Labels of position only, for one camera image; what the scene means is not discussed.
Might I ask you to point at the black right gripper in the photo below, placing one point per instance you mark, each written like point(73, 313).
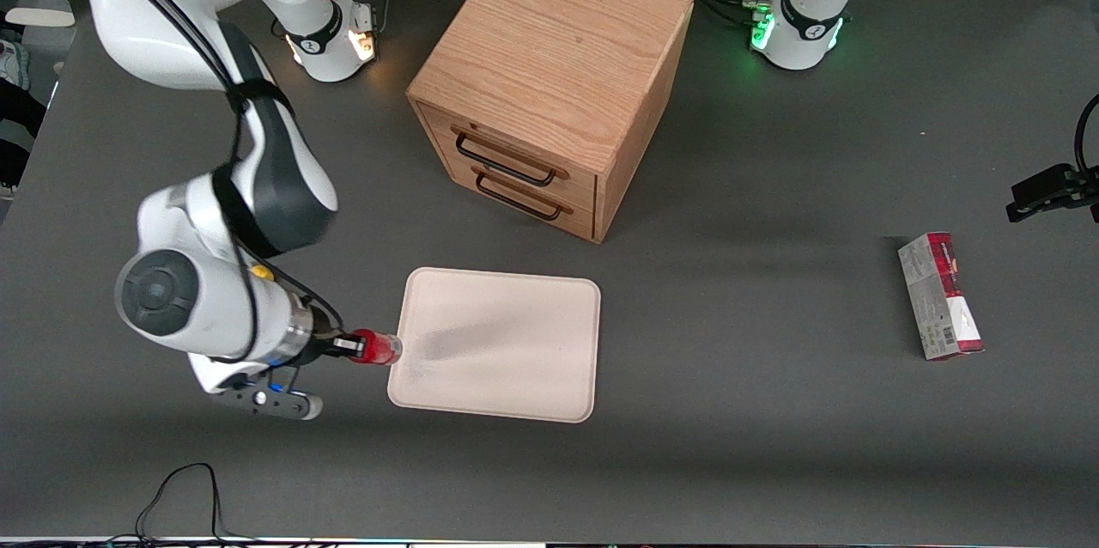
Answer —
point(323, 344)

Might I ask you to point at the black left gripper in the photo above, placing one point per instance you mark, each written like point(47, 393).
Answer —
point(1049, 189)

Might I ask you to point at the red coke bottle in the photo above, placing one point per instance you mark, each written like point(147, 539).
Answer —
point(383, 349)

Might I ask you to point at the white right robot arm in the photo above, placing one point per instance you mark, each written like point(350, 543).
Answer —
point(283, 187)

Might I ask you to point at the cream plastic tray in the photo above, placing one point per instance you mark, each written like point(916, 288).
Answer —
point(515, 346)

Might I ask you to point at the yellow toy lemon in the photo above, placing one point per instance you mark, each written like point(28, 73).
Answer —
point(261, 272)

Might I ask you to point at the red and grey carton box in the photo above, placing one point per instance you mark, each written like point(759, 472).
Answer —
point(940, 299)

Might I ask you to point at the wooden drawer cabinet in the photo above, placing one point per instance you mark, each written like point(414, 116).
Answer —
point(549, 41)

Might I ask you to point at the grey sneaker shoe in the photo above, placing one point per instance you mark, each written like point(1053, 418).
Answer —
point(13, 67)

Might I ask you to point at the white flat oval object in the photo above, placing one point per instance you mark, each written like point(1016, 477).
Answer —
point(39, 17)

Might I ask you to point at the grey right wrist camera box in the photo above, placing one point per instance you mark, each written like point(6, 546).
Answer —
point(283, 404)

